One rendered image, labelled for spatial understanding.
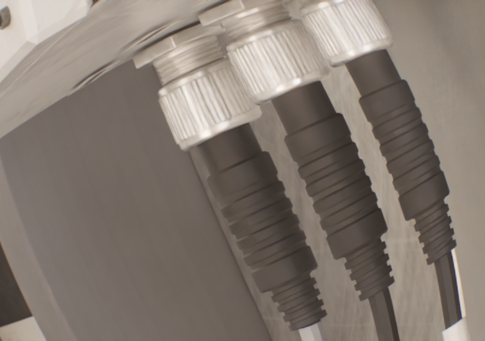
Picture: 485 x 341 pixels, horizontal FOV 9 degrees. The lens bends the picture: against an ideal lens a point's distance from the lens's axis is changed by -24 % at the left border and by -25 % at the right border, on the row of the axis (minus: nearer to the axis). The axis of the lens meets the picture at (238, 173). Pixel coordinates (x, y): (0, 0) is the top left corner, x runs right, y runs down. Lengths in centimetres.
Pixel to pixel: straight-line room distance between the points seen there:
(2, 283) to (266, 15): 101
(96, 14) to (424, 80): 16
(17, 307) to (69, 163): 87
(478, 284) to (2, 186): 14
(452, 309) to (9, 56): 13
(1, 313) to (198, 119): 97
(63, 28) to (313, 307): 18
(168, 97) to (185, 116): 0
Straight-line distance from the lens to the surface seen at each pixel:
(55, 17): 48
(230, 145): 65
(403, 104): 59
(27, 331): 161
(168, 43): 65
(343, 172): 62
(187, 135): 65
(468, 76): 63
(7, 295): 162
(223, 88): 65
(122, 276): 75
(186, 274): 76
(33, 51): 49
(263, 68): 62
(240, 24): 62
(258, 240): 65
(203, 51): 65
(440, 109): 65
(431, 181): 59
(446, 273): 59
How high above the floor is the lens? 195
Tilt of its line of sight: 42 degrees down
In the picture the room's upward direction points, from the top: 3 degrees counter-clockwise
